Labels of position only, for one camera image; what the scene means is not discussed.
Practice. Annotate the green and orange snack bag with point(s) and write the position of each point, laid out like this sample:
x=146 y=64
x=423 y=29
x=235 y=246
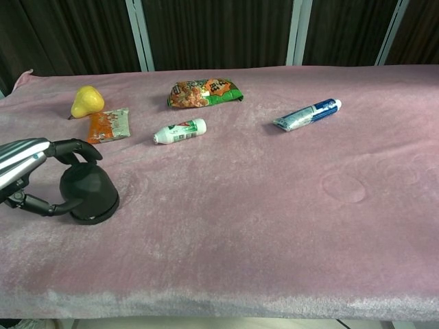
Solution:
x=202 y=92

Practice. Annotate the yellow pear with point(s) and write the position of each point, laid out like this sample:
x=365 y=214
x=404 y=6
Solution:
x=85 y=103

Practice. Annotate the blue and white toothpaste tube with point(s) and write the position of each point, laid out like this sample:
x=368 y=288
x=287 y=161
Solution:
x=308 y=114

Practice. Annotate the black dome-shaped object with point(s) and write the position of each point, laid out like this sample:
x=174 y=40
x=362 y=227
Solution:
x=89 y=192

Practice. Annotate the white partition post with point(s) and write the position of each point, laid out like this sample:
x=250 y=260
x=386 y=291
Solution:
x=391 y=32
x=139 y=34
x=298 y=32

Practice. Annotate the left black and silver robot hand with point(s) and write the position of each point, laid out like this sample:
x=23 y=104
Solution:
x=20 y=161

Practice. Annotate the pink velvet table cloth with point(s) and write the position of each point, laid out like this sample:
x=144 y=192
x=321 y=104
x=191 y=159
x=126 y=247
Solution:
x=240 y=205

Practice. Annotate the orange and silver snack packet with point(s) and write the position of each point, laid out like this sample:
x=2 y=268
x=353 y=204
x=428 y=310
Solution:
x=109 y=125

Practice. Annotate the small white bottle green label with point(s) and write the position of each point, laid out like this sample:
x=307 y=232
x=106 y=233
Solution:
x=181 y=132

